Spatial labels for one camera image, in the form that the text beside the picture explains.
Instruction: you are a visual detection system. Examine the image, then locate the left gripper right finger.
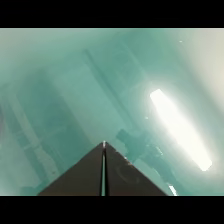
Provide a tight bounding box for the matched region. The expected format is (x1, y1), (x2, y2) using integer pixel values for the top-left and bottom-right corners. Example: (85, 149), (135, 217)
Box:
(104, 141), (168, 197)

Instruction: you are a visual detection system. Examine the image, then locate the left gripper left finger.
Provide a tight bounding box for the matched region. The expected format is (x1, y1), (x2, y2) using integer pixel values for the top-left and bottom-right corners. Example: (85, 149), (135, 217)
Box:
(38, 141), (105, 197)

